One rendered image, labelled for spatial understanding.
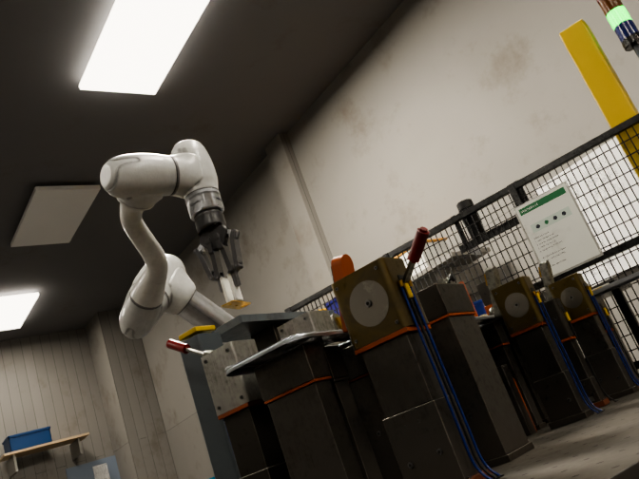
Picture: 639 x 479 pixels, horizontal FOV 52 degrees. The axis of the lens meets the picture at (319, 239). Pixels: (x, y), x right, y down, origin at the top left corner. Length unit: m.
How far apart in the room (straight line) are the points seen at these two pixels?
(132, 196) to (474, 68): 3.89
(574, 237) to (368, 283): 1.65
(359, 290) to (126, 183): 0.74
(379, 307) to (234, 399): 0.36
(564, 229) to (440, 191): 2.81
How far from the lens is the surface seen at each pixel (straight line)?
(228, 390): 1.25
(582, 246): 2.61
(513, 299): 1.64
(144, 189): 1.62
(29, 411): 10.68
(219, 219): 1.65
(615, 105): 2.69
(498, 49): 5.09
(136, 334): 2.10
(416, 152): 5.53
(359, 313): 1.05
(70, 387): 10.88
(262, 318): 1.56
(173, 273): 2.17
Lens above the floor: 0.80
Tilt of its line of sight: 18 degrees up
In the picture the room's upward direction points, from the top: 20 degrees counter-clockwise
